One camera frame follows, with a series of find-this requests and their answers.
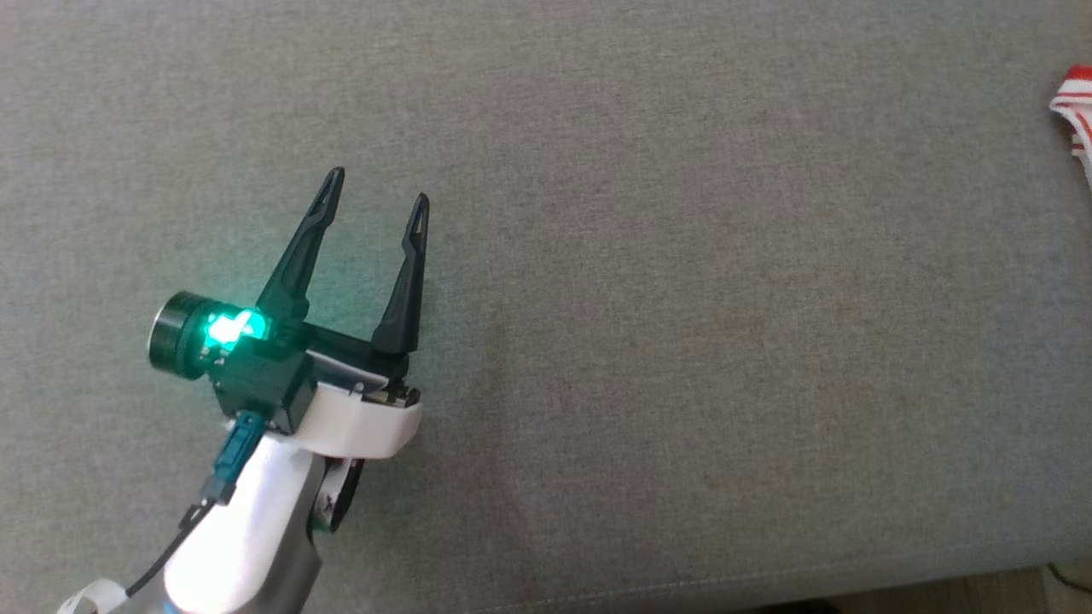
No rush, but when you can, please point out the thin black cable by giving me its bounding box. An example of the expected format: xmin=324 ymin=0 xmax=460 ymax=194
xmin=1045 ymin=561 xmax=1092 ymax=598

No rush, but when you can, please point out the left camera cable teal plug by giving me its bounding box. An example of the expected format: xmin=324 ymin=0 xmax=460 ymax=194
xmin=126 ymin=411 xmax=265 ymax=598

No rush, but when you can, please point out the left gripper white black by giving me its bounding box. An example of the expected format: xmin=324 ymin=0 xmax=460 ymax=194
xmin=148 ymin=166 xmax=430 ymax=461

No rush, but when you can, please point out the white flat ribbon cable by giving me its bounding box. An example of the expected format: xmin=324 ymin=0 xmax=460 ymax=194
xmin=55 ymin=578 xmax=129 ymax=614

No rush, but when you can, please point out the red basketball jersey white trim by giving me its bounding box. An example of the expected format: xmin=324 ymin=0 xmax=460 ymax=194
xmin=1049 ymin=64 xmax=1092 ymax=193

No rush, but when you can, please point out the grey fabric sofa seat cushion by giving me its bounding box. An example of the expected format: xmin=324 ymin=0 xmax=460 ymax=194
xmin=0 ymin=0 xmax=1092 ymax=614

